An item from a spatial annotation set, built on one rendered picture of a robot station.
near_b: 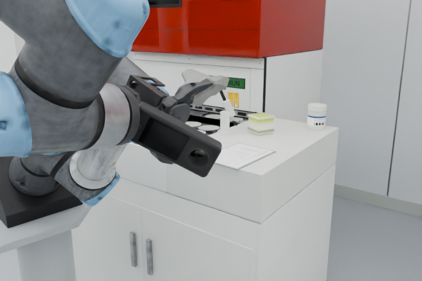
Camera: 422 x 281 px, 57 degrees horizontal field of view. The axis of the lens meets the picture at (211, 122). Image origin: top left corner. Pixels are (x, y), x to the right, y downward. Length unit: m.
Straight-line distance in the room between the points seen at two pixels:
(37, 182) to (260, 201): 0.62
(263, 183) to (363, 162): 2.20
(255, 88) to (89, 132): 1.39
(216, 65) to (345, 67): 1.50
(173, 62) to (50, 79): 1.70
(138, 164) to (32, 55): 1.06
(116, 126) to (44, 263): 0.93
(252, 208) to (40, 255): 0.64
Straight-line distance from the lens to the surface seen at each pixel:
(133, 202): 1.46
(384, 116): 3.12
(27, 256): 1.33
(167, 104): 0.50
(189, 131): 0.47
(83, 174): 1.01
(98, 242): 1.73
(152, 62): 2.13
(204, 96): 0.55
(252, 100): 1.77
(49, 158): 1.08
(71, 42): 0.33
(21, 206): 1.23
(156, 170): 1.32
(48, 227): 1.19
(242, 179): 1.11
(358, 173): 3.29
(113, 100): 0.43
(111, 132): 0.43
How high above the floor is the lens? 1.36
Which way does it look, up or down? 14 degrees down
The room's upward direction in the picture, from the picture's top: straight up
